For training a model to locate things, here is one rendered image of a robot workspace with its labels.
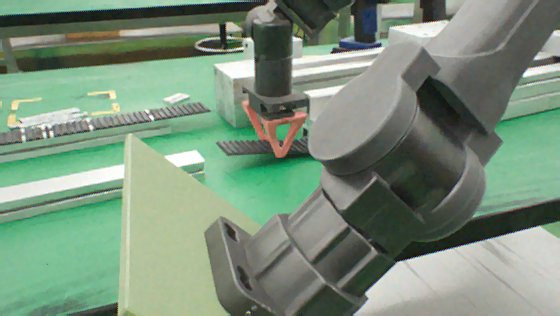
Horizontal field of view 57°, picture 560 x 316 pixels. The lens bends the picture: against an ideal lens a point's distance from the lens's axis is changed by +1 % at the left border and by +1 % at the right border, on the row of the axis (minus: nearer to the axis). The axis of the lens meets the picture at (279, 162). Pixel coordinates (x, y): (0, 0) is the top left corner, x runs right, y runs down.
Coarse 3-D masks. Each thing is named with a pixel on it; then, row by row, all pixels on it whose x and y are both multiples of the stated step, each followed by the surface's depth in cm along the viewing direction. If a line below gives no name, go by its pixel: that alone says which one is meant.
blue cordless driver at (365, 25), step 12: (360, 0) 119; (372, 0) 117; (384, 0) 116; (360, 12) 121; (372, 12) 119; (360, 24) 122; (372, 24) 120; (360, 36) 123; (372, 36) 122; (336, 48) 126; (348, 48) 125; (360, 48) 122; (372, 48) 122
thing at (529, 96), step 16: (544, 64) 105; (528, 80) 94; (544, 80) 98; (320, 96) 84; (512, 96) 94; (528, 96) 97; (544, 96) 99; (304, 112) 86; (512, 112) 96; (528, 112) 98; (304, 128) 88
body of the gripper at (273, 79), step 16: (256, 64) 74; (272, 64) 72; (288, 64) 73; (256, 80) 75; (272, 80) 73; (288, 80) 74; (256, 96) 75; (272, 96) 74; (288, 96) 75; (304, 96) 75; (272, 112) 72
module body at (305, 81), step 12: (300, 60) 103; (312, 60) 103; (324, 60) 104; (336, 60) 105; (348, 60) 106; (360, 60) 108; (372, 60) 102; (300, 72) 95; (312, 72) 95; (324, 72) 96; (336, 72) 97; (348, 72) 99; (360, 72) 101; (300, 84) 96; (312, 84) 96; (324, 84) 97; (336, 84) 99; (300, 108) 97
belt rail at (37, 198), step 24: (120, 168) 72; (192, 168) 74; (0, 192) 66; (24, 192) 66; (48, 192) 66; (72, 192) 67; (96, 192) 69; (120, 192) 70; (0, 216) 64; (24, 216) 66
